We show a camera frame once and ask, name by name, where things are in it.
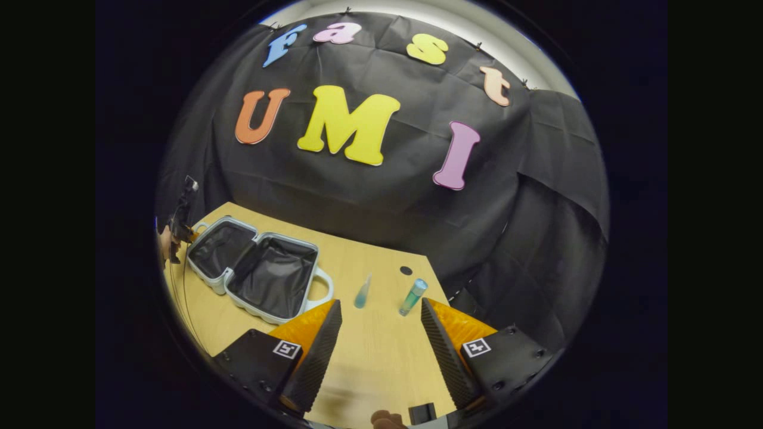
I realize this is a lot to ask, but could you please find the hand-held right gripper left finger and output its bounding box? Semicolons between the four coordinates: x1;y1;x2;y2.
213;300;343;416

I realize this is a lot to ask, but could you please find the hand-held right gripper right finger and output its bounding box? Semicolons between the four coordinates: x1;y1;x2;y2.
421;298;552;412

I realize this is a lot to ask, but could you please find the small tapered teal bottle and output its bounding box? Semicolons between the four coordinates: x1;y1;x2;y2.
354;273;373;309

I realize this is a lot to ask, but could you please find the light blue suitcase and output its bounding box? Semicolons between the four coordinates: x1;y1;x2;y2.
187;216;334;325

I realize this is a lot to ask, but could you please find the black backdrop cloth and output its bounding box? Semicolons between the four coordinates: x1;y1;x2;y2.
156;12;610;352

